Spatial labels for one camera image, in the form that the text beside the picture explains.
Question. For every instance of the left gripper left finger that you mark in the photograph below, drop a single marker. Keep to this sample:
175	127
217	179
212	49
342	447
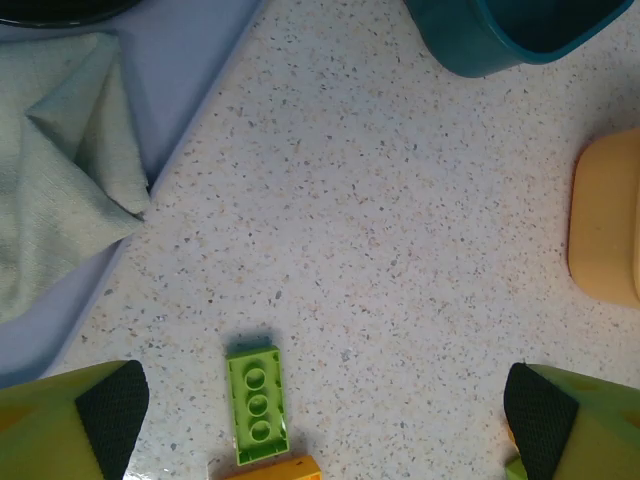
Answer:
45	435

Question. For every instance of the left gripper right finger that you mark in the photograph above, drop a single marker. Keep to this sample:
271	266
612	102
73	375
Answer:
590	430

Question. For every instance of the small green lego brick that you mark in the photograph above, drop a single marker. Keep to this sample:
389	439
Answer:
515	471

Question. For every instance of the long green lego brick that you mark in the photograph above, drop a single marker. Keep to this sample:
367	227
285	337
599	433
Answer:
257	400

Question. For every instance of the large yellow lego brick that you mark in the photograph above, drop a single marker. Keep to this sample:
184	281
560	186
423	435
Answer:
290	470

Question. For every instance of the orange plastic container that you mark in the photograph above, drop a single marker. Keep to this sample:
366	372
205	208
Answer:
600	225

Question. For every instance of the pale green cloth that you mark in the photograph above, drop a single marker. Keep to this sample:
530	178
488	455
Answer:
50	200

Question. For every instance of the lavender tray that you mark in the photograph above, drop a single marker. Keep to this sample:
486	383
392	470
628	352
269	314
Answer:
190	60

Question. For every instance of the teal plastic container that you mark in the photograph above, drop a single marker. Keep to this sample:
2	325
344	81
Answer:
465	45

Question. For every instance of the black round plate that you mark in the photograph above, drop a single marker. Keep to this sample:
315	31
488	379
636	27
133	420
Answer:
50	10

